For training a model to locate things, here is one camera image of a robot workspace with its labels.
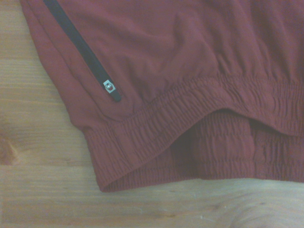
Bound rust red shorts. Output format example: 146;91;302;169
19;0;304;193

